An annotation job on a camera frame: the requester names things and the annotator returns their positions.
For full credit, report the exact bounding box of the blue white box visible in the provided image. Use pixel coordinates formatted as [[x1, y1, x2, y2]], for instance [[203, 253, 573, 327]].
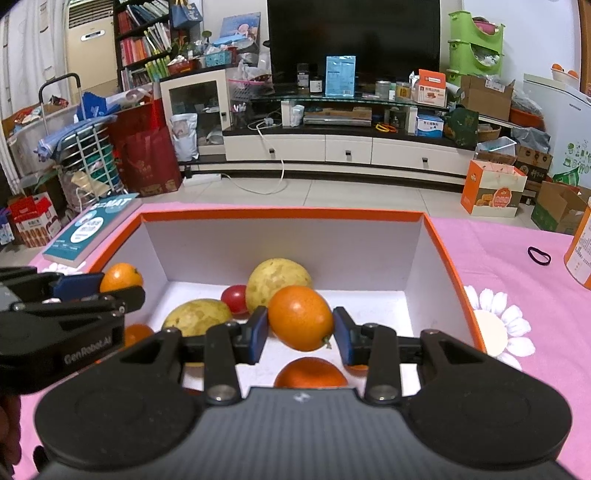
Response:
[[416, 115, 445, 138]]

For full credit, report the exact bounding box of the brown printed cardboard box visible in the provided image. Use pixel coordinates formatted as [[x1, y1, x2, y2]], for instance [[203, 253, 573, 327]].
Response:
[[513, 145, 554, 192]]

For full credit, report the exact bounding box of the translucent storage bin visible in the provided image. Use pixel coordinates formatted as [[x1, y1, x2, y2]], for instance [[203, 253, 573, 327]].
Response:
[[7, 105, 79, 178]]

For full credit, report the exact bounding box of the orange white canister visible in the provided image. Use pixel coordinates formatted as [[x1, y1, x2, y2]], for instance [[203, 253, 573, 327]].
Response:
[[564, 210, 591, 291]]

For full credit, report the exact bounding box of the dark bookshelf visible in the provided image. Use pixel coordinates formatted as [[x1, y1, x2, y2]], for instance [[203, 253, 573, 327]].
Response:
[[113, 0, 204, 93]]

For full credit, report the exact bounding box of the beige standing air conditioner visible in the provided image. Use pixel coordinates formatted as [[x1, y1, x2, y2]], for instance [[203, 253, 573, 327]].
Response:
[[65, 0, 118, 107]]

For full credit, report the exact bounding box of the white television cabinet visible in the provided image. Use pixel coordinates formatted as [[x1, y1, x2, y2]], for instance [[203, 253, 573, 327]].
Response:
[[222, 90, 481, 178]]

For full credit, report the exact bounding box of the light blue folded cloth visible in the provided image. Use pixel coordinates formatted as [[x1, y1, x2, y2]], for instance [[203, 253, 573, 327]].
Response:
[[37, 115, 116, 160]]

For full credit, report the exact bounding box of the blue gift bag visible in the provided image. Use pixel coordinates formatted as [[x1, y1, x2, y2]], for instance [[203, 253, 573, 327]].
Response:
[[170, 0, 204, 29]]

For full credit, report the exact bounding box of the white curtain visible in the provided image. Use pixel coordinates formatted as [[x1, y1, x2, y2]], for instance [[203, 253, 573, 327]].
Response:
[[0, 0, 70, 121]]

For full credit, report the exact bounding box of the white freezer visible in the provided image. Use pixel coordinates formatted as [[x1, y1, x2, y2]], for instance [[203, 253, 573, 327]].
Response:
[[523, 74, 591, 188]]

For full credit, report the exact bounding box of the blue packet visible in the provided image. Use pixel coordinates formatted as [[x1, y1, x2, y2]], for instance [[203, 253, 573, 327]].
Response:
[[325, 55, 357, 97]]

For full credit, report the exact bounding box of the red tomato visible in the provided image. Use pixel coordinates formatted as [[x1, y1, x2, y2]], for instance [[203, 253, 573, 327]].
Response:
[[220, 285, 250, 317]]

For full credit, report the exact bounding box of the wooden shelf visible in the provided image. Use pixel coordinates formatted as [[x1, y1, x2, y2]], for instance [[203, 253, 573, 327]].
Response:
[[577, 0, 591, 100]]

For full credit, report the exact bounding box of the yellow passion fruit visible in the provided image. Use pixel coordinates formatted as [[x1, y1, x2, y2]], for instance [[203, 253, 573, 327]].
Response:
[[161, 298, 233, 337], [245, 257, 315, 315]]

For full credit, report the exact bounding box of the pink basket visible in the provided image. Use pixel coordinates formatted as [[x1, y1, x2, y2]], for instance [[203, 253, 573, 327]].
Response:
[[228, 76, 273, 100]]

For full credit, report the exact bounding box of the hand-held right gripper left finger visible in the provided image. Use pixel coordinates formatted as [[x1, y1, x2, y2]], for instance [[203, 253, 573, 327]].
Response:
[[117, 306, 270, 407]]

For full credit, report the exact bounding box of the white bowl of oranges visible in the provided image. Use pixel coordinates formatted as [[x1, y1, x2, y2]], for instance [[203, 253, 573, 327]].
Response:
[[550, 63, 581, 90]]

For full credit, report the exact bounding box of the green printed cardboard box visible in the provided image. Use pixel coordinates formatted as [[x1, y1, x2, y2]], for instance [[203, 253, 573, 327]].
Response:
[[531, 181, 591, 235]]

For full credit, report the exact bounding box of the white glass door cabinet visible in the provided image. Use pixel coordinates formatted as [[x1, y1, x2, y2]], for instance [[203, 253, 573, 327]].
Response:
[[159, 68, 232, 134]]

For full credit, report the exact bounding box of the wire shopping trolley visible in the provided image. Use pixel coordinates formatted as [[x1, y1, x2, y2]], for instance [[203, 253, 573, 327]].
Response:
[[38, 73, 125, 213]]

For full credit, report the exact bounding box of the orange cardboard box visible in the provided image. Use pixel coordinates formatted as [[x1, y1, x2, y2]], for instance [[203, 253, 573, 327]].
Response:
[[85, 209, 488, 393]]

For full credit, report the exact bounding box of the black television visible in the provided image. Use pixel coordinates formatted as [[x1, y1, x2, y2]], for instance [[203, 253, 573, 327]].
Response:
[[267, 0, 441, 86]]

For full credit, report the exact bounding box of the red white carton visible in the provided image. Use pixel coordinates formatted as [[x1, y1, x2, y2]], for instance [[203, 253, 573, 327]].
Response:
[[8, 193, 62, 247]]

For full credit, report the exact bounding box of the silver disc player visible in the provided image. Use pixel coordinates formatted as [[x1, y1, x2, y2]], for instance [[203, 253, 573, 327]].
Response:
[[303, 113, 372, 127]]

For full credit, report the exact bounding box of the white router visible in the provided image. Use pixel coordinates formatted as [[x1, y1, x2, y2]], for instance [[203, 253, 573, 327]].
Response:
[[281, 99, 305, 127]]

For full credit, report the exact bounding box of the orange white gift bag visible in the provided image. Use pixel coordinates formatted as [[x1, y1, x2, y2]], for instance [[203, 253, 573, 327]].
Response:
[[461, 159, 528, 219]]

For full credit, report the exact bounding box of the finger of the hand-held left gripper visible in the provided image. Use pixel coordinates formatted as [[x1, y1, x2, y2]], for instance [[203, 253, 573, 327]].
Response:
[[9, 286, 147, 324], [0, 266, 106, 303]]

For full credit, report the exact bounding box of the orange basin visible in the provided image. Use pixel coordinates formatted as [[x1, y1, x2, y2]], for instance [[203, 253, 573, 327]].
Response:
[[509, 107, 546, 130]]

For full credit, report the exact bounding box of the red gift bag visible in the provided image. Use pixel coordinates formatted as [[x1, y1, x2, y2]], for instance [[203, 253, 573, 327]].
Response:
[[107, 99, 166, 139], [115, 126, 183, 198]]

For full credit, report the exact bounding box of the clear plastic bin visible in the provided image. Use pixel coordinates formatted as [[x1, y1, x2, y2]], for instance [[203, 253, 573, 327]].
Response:
[[475, 137, 517, 166]]

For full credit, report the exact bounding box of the green stacking basket rack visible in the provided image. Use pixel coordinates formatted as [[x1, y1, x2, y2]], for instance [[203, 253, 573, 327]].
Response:
[[445, 10, 505, 88]]

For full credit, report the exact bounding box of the white cable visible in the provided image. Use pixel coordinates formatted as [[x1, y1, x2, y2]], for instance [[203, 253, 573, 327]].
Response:
[[222, 119, 287, 195]]

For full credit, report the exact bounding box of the blue framed picture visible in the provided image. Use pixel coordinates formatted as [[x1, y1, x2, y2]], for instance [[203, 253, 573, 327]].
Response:
[[219, 12, 262, 47]]

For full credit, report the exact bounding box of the dark green gift bag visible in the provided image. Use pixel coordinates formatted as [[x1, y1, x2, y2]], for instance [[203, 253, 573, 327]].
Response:
[[443, 107, 479, 149]]

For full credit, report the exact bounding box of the white pouch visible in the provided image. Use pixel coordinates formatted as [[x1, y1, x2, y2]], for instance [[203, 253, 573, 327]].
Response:
[[171, 113, 199, 162]]

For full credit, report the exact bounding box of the orange white box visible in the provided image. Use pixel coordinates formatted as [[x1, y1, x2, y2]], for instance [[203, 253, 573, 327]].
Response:
[[411, 69, 448, 108]]

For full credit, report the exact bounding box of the grey plastic bag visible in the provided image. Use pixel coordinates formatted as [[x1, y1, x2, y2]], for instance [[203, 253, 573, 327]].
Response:
[[512, 127, 552, 154]]

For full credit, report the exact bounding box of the teal book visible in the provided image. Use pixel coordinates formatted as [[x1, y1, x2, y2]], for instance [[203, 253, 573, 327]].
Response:
[[42, 193, 141, 268]]

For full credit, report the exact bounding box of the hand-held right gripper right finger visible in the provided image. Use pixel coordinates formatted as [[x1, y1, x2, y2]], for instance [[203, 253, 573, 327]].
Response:
[[332, 306, 490, 407]]

